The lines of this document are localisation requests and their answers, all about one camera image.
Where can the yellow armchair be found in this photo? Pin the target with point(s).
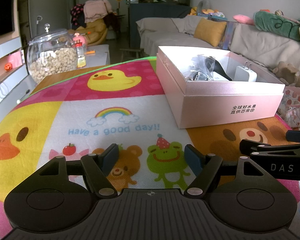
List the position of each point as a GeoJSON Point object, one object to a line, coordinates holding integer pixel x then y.
{"type": "Point", "coordinates": [95, 33]}

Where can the small wooden stool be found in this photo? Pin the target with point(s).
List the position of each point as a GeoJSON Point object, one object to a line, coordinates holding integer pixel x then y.
{"type": "Point", "coordinates": [132, 52]}

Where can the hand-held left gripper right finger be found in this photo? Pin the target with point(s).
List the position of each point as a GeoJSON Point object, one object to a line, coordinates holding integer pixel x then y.
{"type": "Point", "coordinates": [192, 158]}

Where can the pink cardboard box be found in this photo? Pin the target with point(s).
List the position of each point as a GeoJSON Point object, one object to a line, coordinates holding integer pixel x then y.
{"type": "Point", "coordinates": [215, 110]}

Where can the white wall charger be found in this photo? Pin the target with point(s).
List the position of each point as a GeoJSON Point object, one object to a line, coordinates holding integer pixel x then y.
{"type": "Point", "coordinates": [245, 74]}

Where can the round glass jar of nuts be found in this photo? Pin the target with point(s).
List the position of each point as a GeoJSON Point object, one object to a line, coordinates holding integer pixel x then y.
{"type": "Point", "coordinates": [52, 62]}

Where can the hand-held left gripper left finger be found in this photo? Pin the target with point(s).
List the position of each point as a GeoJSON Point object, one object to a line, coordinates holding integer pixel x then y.
{"type": "Point", "coordinates": [111, 156]}

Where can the grey plush toy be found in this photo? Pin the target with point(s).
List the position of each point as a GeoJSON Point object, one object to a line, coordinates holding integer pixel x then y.
{"type": "Point", "coordinates": [203, 4]}

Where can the white tv cabinet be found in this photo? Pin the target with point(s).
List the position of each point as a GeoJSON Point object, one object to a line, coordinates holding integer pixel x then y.
{"type": "Point", "coordinates": [5, 52]}

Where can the iridescent gift bag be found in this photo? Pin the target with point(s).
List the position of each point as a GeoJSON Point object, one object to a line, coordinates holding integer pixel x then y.
{"type": "Point", "coordinates": [227, 36]}

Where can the pile of pink clothes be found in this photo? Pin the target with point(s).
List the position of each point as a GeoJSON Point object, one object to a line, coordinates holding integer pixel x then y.
{"type": "Point", "coordinates": [97, 8]}

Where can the colourful cartoon printed mat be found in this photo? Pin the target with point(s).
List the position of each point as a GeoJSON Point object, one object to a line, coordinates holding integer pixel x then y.
{"type": "Point", "coordinates": [110, 105]}

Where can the pink pig toy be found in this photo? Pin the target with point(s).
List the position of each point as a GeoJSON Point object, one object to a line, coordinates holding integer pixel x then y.
{"type": "Point", "coordinates": [80, 38]}

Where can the pink floral blanket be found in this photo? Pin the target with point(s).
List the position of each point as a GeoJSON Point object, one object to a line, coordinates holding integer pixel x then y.
{"type": "Point", "coordinates": [295, 105]}

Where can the green plush blanket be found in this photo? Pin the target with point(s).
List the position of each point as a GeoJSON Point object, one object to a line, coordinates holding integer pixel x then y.
{"type": "Point", "coordinates": [275, 23]}

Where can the small jar with yellow label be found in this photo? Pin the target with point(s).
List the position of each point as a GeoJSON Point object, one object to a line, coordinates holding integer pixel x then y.
{"type": "Point", "coordinates": [81, 57]}

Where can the small orange object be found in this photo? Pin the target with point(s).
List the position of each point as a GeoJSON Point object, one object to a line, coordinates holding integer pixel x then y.
{"type": "Point", "coordinates": [90, 52]}

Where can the black pink-dotted garment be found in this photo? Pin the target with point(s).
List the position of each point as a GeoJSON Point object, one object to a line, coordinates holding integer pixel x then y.
{"type": "Point", "coordinates": [77, 13]}

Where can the yellow cushion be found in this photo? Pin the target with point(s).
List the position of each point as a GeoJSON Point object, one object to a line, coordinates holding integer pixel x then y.
{"type": "Point", "coordinates": [210, 31]}

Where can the brown plush bear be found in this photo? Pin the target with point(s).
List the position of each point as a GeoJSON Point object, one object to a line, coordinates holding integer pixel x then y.
{"type": "Point", "coordinates": [288, 75]}

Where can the beige covered sofa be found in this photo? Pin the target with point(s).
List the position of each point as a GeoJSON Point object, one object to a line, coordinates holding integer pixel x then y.
{"type": "Point", "coordinates": [165, 37]}

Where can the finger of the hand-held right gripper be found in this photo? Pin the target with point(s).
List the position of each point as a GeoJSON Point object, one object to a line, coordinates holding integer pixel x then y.
{"type": "Point", "coordinates": [298, 136]}
{"type": "Point", "coordinates": [277, 150]}

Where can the pink plush toy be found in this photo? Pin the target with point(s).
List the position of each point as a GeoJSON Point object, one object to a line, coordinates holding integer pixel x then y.
{"type": "Point", "coordinates": [242, 19]}

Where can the pile of small plush toys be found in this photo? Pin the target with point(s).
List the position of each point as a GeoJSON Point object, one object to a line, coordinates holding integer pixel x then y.
{"type": "Point", "coordinates": [210, 12]}

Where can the orange pumpkin decoration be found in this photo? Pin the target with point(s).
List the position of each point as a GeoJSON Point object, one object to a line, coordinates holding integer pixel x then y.
{"type": "Point", "coordinates": [8, 66]}

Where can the grey side table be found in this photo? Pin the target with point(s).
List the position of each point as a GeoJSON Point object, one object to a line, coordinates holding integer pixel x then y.
{"type": "Point", "coordinates": [97, 59]}

